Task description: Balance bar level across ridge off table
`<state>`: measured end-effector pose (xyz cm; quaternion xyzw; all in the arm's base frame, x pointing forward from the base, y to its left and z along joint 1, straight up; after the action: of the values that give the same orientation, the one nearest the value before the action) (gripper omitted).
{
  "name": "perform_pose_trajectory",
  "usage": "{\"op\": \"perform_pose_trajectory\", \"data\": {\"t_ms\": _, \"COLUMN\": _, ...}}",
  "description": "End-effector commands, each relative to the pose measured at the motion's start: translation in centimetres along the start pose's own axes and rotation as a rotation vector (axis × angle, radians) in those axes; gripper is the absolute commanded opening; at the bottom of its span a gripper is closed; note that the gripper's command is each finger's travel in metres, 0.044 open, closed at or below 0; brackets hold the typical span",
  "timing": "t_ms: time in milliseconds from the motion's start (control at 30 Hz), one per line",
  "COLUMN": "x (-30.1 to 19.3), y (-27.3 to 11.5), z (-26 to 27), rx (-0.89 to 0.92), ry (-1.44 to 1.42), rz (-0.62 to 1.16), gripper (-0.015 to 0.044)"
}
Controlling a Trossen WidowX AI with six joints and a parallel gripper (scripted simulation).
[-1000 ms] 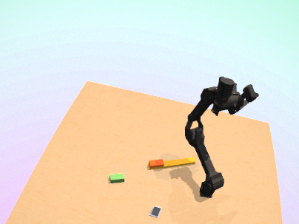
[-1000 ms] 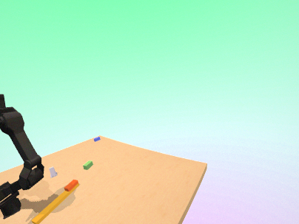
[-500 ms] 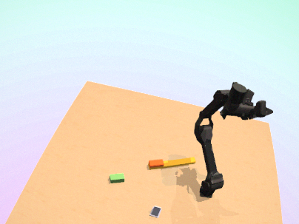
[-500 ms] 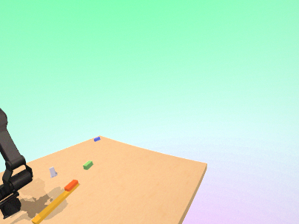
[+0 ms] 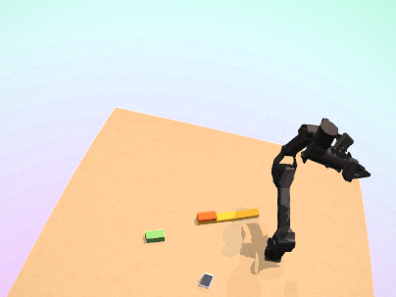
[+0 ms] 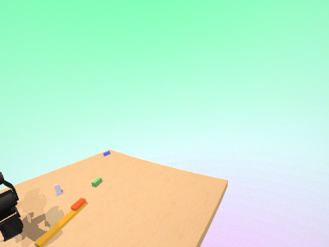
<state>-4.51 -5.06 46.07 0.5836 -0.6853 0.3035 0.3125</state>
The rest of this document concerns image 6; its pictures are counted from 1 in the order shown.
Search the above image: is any small green block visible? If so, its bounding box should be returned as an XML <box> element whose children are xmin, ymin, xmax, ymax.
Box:
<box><xmin>91</xmin><ymin>177</ymin><xmax>103</xmax><ymax>187</ymax></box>

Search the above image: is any yellow long bar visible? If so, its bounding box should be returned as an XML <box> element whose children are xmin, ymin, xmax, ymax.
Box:
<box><xmin>34</xmin><ymin>198</ymin><xmax>87</xmax><ymax>247</ymax></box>

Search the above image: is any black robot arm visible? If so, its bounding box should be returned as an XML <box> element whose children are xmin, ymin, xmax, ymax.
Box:
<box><xmin>0</xmin><ymin>172</ymin><xmax>24</xmax><ymax>242</ymax></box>

